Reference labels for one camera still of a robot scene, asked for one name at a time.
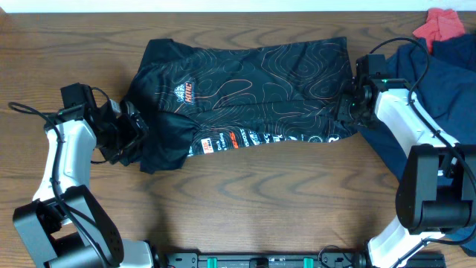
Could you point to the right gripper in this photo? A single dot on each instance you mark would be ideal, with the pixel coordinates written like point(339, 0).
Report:
point(341, 113)

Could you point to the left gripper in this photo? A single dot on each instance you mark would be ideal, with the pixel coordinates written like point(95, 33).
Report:
point(134, 133)

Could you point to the black patterned cycling jersey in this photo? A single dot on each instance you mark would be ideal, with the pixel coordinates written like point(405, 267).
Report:
point(199, 101)

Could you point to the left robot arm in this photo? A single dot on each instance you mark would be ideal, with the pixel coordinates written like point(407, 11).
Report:
point(64, 225)

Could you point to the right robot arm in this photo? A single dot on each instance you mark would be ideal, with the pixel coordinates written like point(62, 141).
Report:
point(436, 194)

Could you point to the navy blue garment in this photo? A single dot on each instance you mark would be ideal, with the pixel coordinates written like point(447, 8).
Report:
point(447, 93)

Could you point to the red cloth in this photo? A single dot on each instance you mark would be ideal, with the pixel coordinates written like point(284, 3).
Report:
point(440, 25)

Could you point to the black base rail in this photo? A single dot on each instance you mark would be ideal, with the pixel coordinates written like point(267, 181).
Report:
point(193, 260)

